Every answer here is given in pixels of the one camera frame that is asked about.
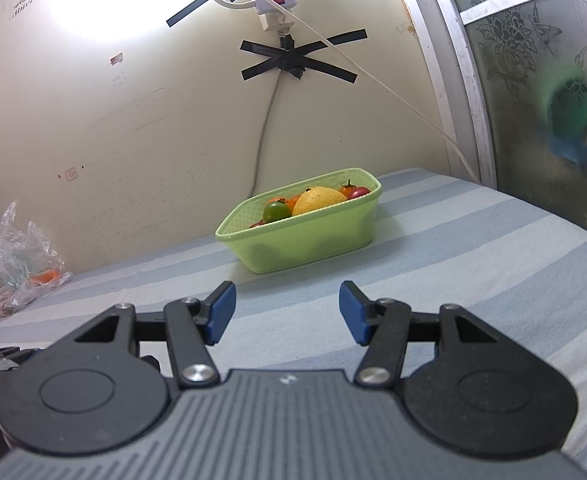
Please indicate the clear plastic bag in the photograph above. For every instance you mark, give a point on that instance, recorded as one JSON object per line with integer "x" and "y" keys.
{"x": 23, "y": 250}

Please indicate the blurry green object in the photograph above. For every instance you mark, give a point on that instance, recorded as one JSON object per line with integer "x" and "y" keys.
{"x": 568, "y": 110}

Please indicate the red tomato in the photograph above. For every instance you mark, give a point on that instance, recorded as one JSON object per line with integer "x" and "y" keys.
{"x": 360, "y": 193}
{"x": 258, "y": 223}

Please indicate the small orange object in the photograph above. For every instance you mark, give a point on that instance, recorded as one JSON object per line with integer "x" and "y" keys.
{"x": 44, "y": 277}

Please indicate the small wall sticker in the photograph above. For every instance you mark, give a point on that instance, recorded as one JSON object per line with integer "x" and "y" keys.
{"x": 71, "y": 174}

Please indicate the white window frame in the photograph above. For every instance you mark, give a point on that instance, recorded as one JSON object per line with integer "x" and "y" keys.
{"x": 468, "y": 85}

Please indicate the blurry blue object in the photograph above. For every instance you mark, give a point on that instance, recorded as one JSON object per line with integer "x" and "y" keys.
{"x": 568, "y": 152}

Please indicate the mandarin orange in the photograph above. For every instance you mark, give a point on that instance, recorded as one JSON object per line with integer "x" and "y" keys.
{"x": 294, "y": 203}

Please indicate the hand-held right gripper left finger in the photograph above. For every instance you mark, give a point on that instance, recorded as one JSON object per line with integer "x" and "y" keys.
{"x": 221, "y": 315}

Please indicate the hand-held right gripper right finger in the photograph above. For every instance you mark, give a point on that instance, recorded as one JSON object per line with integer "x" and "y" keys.
{"x": 353, "y": 315}

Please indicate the pink object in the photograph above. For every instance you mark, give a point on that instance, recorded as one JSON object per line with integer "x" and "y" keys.
{"x": 3, "y": 300}

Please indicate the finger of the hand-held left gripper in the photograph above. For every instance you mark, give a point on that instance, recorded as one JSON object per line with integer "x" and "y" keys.
{"x": 3, "y": 356}

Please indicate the light green plastic basket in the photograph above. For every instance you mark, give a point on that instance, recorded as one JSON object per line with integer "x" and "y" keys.
{"x": 303, "y": 245}

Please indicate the yellow lemon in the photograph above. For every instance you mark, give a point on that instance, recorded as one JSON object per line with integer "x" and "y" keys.
{"x": 318, "y": 201}

